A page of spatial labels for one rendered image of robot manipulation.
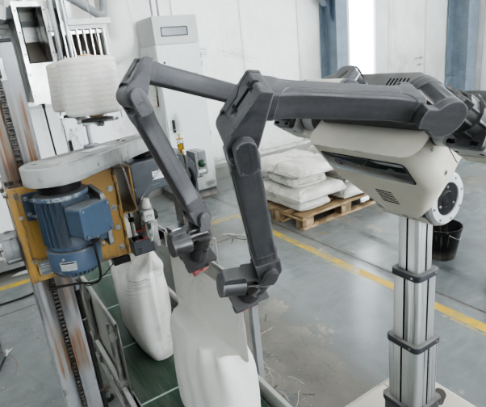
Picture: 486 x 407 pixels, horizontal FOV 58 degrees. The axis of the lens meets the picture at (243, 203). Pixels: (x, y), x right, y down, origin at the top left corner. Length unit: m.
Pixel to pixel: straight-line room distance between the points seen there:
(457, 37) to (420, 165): 8.75
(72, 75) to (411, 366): 1.37
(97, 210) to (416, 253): 0.95
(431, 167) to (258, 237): 0.46
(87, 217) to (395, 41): 7.78
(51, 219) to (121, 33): 3.54
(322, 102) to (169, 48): 4.62
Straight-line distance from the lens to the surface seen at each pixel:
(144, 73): 1.15
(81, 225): 1.25
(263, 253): 0.96
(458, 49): 9.81
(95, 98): 1.29
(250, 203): 0.84
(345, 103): 0.78
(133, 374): 2.12
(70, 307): 1.69
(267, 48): 6.73
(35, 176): 1.28
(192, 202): 1.24
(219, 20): 6.35
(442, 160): 1.16
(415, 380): 1.68
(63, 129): 4.25
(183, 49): 5.39
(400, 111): 0.85
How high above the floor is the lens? 1.64
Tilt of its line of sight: 18 degrees down
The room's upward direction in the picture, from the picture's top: 6 degrees counter-clockwise
